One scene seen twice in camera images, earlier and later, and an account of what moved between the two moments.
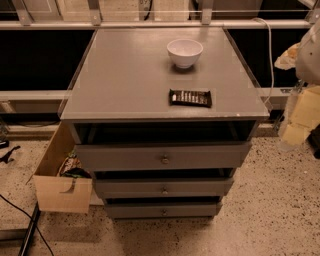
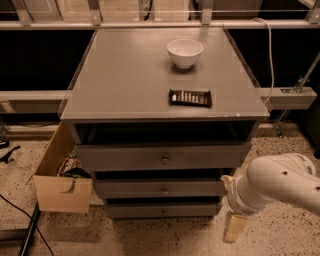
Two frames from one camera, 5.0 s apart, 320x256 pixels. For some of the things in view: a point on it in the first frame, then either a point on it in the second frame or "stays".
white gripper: [308, 60] -> [235, 197]
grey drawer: [164, 187] stays
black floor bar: [31, 229] stays
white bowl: [184, 52] stays
